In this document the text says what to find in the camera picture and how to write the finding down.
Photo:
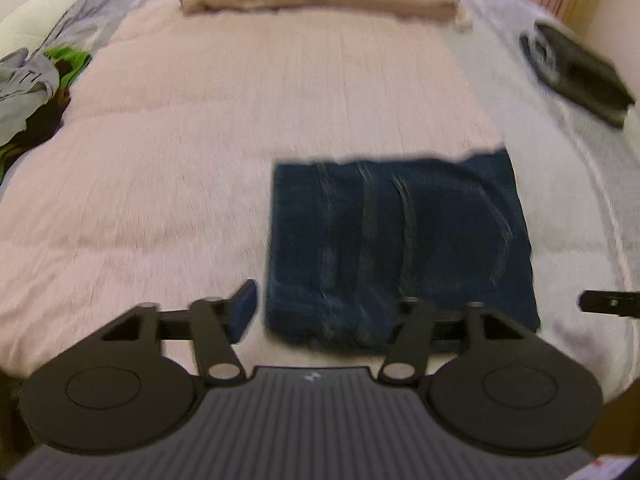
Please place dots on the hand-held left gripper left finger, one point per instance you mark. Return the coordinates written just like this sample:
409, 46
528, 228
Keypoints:
243, 310

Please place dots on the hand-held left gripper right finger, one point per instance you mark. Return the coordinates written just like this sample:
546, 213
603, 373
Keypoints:
415, 321

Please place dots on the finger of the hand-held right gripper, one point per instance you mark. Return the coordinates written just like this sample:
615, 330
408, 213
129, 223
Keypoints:
610, 304

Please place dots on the blue denim jeans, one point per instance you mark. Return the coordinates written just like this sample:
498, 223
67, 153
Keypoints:
400, 245

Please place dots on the black garment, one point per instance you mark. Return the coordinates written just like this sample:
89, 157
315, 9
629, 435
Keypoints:
580, 72

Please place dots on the pink striped bed blanket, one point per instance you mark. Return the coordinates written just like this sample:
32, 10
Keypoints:
175, 160

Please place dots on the brown garment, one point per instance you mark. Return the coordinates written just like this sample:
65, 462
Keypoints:
47, 117

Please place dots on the grey garment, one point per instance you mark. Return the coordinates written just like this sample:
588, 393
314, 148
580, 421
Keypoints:
22, 90

